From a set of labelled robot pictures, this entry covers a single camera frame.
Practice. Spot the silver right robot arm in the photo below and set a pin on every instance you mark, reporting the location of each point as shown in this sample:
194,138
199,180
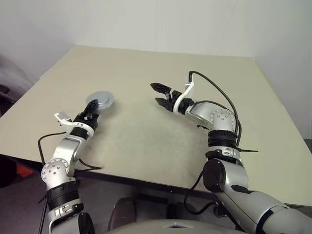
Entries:
212,109

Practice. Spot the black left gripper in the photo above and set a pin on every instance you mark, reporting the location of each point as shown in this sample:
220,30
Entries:
89,119

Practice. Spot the brown rounded shape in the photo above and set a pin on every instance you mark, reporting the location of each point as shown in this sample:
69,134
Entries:
123,212

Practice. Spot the red object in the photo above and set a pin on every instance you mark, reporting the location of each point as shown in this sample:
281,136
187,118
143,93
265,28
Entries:
24,170

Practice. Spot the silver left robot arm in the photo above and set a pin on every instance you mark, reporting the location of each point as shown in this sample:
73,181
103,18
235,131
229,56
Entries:
65,148

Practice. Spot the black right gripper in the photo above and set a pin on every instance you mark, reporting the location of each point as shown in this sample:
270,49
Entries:
174,96

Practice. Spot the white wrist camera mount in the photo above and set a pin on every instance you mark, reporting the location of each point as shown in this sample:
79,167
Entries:
187,90
70,124

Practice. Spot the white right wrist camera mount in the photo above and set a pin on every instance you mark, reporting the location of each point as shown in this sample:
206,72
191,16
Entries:
187,90

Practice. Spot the grey robot torso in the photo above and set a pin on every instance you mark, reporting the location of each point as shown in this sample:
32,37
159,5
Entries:
170,226

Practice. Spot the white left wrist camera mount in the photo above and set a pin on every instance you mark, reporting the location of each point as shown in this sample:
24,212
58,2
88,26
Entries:
70,124

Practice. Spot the grey motor housing copper windings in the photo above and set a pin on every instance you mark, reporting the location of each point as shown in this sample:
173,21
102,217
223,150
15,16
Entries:
111,103

